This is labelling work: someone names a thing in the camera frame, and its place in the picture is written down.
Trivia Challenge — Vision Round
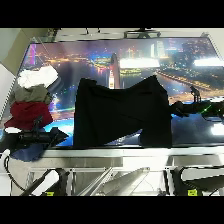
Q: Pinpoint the blue garment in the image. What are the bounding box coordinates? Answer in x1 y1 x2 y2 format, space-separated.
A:
9 143 47 163

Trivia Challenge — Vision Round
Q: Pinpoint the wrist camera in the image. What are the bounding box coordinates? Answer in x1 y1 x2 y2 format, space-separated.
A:
31 115 45 135
189 85 203 105

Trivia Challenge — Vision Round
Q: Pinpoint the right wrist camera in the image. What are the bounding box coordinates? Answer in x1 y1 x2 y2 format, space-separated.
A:
189 85 203 105

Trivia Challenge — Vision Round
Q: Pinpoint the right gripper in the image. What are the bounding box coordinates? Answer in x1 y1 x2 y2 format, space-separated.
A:
169 100 192 119

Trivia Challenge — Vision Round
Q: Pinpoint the red garment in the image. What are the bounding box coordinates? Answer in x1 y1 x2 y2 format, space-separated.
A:
3 101 55 132

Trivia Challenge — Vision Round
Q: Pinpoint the silver frame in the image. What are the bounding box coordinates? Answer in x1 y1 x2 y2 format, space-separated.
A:
6 147 224 197

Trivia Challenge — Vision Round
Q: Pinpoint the grey garment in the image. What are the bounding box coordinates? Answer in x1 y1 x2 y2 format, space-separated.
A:
12 84 55 106

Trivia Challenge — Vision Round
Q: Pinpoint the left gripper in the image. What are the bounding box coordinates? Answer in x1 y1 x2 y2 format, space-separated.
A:
40 127 70 147

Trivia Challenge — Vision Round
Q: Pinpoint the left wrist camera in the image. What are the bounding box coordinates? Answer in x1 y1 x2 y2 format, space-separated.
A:
31 115 45 135

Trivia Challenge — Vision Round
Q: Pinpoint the white garment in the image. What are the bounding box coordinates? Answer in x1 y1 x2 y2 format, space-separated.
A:
16 65 60 90

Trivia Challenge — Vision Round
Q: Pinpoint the black cable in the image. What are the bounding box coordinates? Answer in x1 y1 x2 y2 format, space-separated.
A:
2 155 28 194

